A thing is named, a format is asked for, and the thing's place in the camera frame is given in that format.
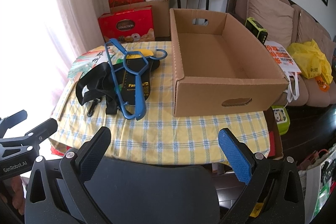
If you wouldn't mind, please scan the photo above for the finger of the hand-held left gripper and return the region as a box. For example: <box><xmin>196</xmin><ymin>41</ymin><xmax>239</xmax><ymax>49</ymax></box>
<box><xmin>0</xmin><ymin>118</ymin><xmax>58</xmax><ymax>152</ymax></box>
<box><xmin>0</xmin><ymin>109</ymin><xmax>28</xmax><ymax>136</ymax></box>

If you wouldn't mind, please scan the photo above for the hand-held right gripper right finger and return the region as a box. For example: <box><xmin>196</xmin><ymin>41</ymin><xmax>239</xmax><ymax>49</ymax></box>
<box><xmin>218</xmin><ymin>128</ymin><xmax>306</xmax><ymax>224</ymax></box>

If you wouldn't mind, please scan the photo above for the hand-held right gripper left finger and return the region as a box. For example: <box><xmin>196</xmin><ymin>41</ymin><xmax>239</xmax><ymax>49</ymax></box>
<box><xmin>24</xmin><ymin>126</ymin><xmax>112</xmax><ymax>224</ymax></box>

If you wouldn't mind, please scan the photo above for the blue plastic clothes hanger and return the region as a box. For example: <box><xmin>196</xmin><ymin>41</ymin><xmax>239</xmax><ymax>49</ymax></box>
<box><xmin>104</xmin><ymin>39</ymin><xmax>168</xmax><ymax>120</ymax></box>

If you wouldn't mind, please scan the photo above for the large cardboard box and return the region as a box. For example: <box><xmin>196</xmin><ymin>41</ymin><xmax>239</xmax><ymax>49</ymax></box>
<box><xmin>169</xmin><ymin>8</ymin><xmax>290</xmax><ymax>117</ymax></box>

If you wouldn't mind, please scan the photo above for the black cap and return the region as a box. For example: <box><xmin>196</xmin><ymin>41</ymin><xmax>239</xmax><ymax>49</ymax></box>
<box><xmin>76</xmin><ymin>62</ymin><xmax>124</xmax><ymax>117</ymax></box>

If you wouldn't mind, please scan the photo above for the green cartoon lunch box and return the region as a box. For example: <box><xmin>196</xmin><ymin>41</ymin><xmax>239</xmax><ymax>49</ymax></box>
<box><xmin>271</xmin><ymin>105</ymin><xmax>290</xmax><ymax>135</ymax></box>

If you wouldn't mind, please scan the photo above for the yellow blue checkered tablecloth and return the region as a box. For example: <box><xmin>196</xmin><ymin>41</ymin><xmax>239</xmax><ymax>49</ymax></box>
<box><xmin>50</xmin><ymin>40</ymin><xmax>271</xmax><ymax>164</ymax></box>

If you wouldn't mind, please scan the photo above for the painted paper hand fan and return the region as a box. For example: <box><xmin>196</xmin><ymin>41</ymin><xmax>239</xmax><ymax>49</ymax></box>
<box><xmin>68</xmin><ymin>46</ymin><xmax>116</xmax><ymax>81</ymax></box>

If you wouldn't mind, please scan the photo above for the white green shopping bag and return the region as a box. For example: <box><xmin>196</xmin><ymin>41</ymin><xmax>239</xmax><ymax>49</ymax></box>
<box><xmin>298</xmin><ymin>145</ymin><xmax>336</xmax><ymax>224</ymax></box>

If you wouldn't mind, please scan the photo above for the white orange shopping bag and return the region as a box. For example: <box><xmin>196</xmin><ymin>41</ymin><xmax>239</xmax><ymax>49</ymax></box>
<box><xmin>264</xmin><ymin>40</ymin><xmax>302</xmax><ymax>102</ymax></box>

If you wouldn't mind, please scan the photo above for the orange plastic bag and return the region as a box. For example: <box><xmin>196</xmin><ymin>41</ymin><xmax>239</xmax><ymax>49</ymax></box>
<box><xmin>314</xmin><ymin>74</ymin><xmax>331</xmax><ymax>92</ymax></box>

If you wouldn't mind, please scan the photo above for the yellow plastic bag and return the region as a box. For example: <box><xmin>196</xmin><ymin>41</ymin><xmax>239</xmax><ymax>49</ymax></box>
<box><xmin>287</xmin><ymin>39</ymin><xmax>334</xmax><ymax>80</ymax></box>

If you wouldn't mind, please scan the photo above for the white sheer curtain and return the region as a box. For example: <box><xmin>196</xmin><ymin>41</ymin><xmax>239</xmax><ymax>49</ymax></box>
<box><xmin>0</xmin><ymin>0</ymin><xmax>112</xmax><ymax>119</ymax></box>

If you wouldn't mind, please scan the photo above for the lime green black device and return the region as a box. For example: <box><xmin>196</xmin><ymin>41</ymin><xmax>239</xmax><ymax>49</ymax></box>
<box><xmin>245</xmin><ymin>17</ymin><xmax>268</xmax><ymax>43</ymax></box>

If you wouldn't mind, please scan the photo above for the red gift box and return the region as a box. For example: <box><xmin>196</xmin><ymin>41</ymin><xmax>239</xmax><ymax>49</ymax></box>
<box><xmin>98</xmin><ymin>6</ymin><xmax>156</xmax><ymax>43</ymax></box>

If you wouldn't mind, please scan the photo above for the beige sofa cushion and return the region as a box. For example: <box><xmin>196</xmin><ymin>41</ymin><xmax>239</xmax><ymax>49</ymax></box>
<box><xmin>247</xmin><ymin>0</ymin><xmax>295</xmax><ymax>41</ymax></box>

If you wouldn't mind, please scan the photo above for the brown sofa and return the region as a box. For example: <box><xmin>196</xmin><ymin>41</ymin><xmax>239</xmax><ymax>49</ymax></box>
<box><xmin>226</xmin><ymin>0</ymin><xmax>336</xmax><ymax>109</ymax></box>

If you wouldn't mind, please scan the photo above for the closed brown cardboard box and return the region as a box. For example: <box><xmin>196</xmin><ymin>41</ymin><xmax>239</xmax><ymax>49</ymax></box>
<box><xmin>110</xmin><ymin>0</ymin><xmax>171</xmax><ymax>38</ymax></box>

